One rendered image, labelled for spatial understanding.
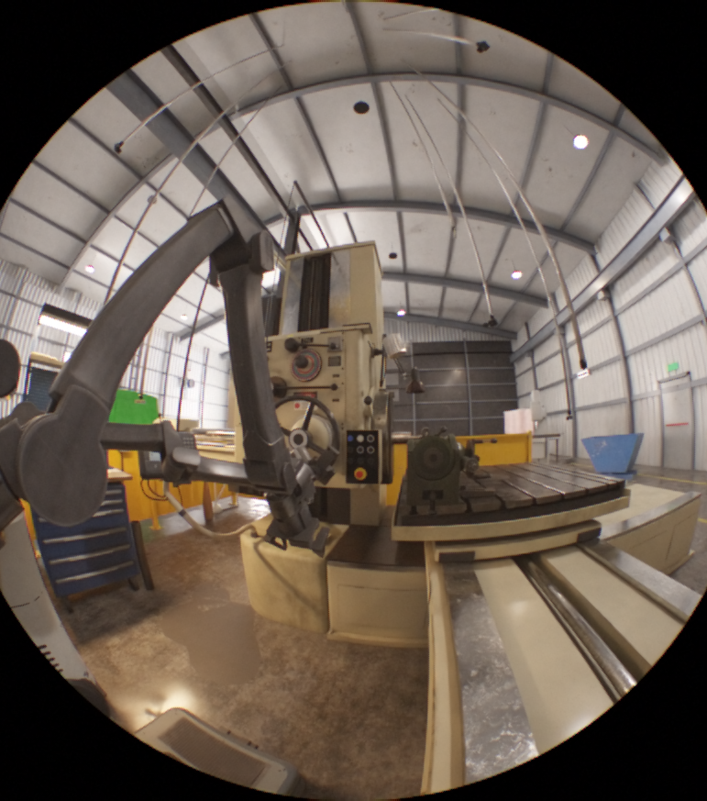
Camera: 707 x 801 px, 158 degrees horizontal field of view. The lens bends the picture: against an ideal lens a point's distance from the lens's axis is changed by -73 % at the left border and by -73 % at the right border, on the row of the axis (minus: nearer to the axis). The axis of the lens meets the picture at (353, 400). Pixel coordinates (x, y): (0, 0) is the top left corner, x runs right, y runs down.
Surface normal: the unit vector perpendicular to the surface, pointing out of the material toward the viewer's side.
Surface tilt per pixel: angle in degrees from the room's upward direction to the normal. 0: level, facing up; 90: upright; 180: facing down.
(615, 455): 90
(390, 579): 90
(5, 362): 90
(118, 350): 89
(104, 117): 169
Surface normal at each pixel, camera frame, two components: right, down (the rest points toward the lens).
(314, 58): -0.18, 0.98
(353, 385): -0.22, -0.12
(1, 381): 0.97, -0.04
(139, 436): 0.72, -0.52
